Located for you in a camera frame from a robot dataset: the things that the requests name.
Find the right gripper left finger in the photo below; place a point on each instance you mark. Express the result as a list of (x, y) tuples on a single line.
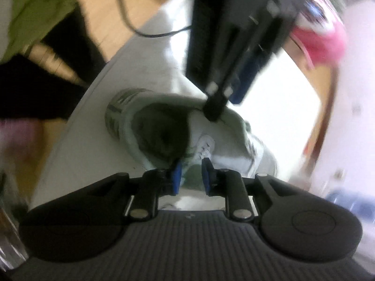
[(145, 191)]

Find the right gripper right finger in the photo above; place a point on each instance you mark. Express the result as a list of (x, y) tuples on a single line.
[(229, 185)]

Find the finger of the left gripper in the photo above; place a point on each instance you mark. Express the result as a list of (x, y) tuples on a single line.
[(216, 102), (248, 74)]

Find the white mint sneaker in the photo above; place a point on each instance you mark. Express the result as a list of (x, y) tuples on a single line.
[(163, 130)]

